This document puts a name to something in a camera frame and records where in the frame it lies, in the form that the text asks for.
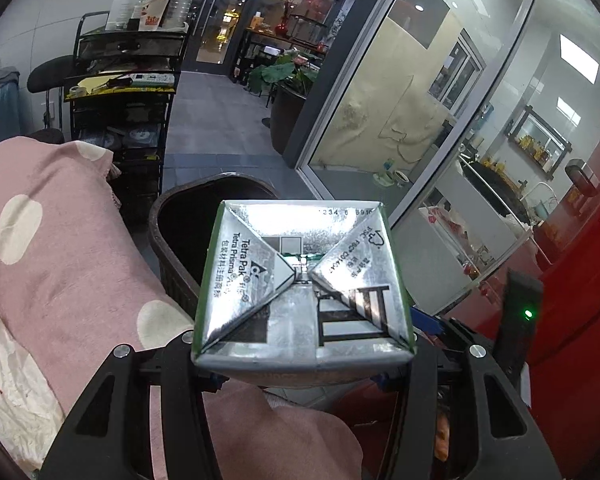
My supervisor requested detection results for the white crumpled plastic bag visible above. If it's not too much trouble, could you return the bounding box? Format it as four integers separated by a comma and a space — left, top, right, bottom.
0, 318, 65, 477

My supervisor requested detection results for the silver Tetra Pak carton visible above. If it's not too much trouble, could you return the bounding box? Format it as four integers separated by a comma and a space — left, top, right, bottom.
192, 200, 415, 388

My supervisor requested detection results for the dark brown trash bin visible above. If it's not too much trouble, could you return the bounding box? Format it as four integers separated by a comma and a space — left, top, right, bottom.
148, 172, 278, 316

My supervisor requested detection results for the pink polka dot blanket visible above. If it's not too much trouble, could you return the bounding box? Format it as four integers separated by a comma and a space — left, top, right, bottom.
0, 136, 363, 479

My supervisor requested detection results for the black round stool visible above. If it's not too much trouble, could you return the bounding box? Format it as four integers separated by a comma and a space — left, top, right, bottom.
27, 54, 74, 129

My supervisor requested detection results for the white bottle on cart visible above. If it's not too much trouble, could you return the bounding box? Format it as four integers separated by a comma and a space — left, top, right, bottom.
105, 0, 135, 30

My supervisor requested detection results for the green potted plant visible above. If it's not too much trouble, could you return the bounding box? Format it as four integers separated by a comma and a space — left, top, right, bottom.
247, 49, 321, 155

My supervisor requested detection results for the glass double door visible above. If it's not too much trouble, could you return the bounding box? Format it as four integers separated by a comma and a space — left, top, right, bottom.
183, 0, 254, 75

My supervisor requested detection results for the black metal utility cart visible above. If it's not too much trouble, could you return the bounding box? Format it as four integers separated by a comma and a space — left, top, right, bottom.
64, 11, 188, 198

